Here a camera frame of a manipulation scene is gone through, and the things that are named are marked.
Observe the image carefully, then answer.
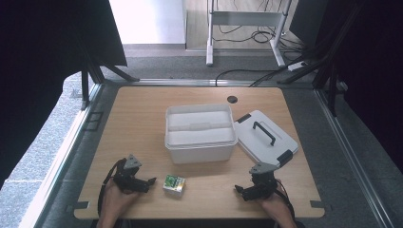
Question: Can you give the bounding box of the long black floor cable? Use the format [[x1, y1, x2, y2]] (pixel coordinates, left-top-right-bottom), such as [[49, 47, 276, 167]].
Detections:
[[215, 68, 281, 87]]

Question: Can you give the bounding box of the tangle of black floor cables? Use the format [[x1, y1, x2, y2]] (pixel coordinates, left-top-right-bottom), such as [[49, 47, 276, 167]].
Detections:
[[215, 23, 307, 53]]

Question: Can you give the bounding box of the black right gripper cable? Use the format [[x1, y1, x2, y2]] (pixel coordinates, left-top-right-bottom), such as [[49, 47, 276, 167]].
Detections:
[[275, 180, 297, 221]]

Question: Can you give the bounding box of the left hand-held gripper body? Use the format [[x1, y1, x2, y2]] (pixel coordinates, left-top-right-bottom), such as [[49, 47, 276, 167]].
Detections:
[[112, 154, 150, 194]]

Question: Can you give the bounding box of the black rectangular floor frame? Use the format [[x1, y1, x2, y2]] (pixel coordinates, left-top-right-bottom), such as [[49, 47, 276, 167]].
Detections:
[[85, 110, 105, 132]]

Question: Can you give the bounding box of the person's right hand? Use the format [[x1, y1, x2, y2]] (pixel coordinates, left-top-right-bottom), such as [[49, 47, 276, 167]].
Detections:
[[259, 179, 297, 224]]

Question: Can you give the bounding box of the white power strip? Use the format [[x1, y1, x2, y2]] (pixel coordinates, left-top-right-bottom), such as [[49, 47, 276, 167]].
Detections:
[[286, 60, 307, 72]]

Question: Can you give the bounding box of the white plastic storage box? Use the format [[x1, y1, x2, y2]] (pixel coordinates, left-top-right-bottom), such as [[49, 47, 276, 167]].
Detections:
[[163, 103, 240, 165]]

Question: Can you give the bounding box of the dark curtain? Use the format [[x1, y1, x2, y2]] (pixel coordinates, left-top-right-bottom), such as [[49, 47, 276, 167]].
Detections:
[[0, 0, 128, 188], [289, 0, 403, 175]]

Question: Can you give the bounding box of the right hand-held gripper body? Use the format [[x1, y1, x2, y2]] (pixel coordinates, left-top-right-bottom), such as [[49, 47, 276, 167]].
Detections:
[[248, 161, 280, 201]]

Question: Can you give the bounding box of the small green and white carton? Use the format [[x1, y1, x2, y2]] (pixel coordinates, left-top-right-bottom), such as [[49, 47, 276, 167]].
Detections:
[[163, 174, 186, 196]]

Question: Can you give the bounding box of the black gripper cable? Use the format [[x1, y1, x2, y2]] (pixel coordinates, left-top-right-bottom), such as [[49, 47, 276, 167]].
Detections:
[[275, 180, 297, 221], [97, 157, 127, 217]]

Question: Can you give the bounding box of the black metal stand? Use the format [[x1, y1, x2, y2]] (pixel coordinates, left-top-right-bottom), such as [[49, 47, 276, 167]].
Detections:
[[278, 0, 364, 118], [79, 44, 141, 111]]

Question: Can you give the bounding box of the person's left hand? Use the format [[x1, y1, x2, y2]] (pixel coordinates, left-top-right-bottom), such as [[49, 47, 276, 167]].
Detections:
[[99, 178, 141, 220]]

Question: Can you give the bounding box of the white metal desk frame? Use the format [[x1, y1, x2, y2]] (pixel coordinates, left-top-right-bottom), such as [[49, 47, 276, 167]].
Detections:
[[205, 0, 294, 68]]

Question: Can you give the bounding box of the white lid with black handle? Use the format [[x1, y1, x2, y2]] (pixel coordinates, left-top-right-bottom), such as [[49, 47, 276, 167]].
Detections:
[[233, 109, 299, 169]]

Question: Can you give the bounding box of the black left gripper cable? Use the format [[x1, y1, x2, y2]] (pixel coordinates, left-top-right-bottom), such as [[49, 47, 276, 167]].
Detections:
[[97, 157, 127, 217]]

